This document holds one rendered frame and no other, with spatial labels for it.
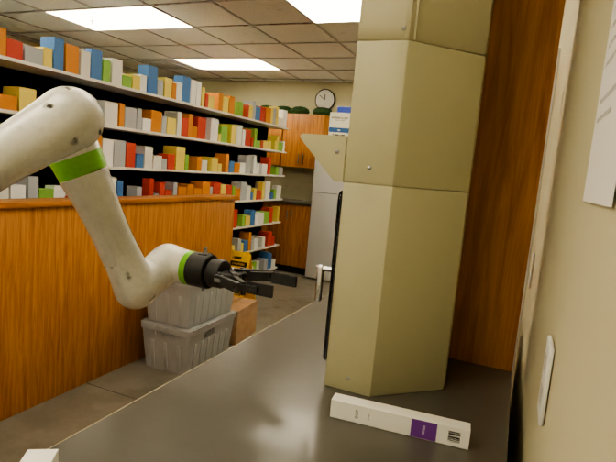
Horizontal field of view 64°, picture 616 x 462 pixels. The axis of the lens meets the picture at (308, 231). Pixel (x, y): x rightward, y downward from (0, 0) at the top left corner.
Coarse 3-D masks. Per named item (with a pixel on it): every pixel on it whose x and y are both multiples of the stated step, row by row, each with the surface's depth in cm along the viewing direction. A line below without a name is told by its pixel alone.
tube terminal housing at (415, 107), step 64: (384, 64) 103; (448, 64) 106; (384, 128) 105; (448, 128) 108; (384, 192) 106; (448, 192) 110; (384, 256) 107; (448, 256) 113; (384, 320) 109; (448, 320) 116; (384, 384) 112
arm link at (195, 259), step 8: (192, 256) 130; (200, 256) 130; (208, 256) 130; (184, 264) 129; (192, 264) 128; (200, 264) 128; (184, 272) 129; (192, 272) 128; (200, 272) 127; (192, 280) 129; (200, 280) 128; (208, 288) 131
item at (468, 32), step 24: (384, 0) 103; (408, 0) 101; (432, 0) 102; (456, 0) 104; (480, 0) 106; (360, 24) 105; (384, 24) 103; (408, 24) 101; (432, 24) 103; (456, 24) 105; (480, 24) 107; (456, 48) 106; (480, 48) 108
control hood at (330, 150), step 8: (304, 136) 112; (312, 136) 111; (320, 136) 110; (328, 136) 110; (336, 136) 109; (344, 136) 108; (312, 144) 111; (320, 144) 111; (328, 144) 110; (336, 144) 109; (344, 144) 108; (312, 152) 112; (320, 152) 111; (328, 152) 110; (336, 152) 109; (344, 152) 108; (320, 160) 111; (328, 160) 110; (336, 160) 109; (344, 160) 109; (328, 168) 110; (336, 168) 109; (344, 168) 109; (336, 176) 110; (344, 176) 109
